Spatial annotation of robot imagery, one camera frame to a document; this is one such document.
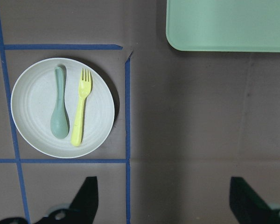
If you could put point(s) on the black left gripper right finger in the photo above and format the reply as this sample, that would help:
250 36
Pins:
248 207

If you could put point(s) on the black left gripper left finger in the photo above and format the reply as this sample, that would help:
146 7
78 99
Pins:
82 209

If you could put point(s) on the white round plate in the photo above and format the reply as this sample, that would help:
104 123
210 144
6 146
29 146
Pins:
33 100

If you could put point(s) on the yellow plastic fork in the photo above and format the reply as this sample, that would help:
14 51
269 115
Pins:
84 89

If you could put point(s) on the green plastic spoon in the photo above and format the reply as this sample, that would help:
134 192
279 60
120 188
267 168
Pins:
58 123

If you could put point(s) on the light green tray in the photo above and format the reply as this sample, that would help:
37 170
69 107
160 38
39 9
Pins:
223 25

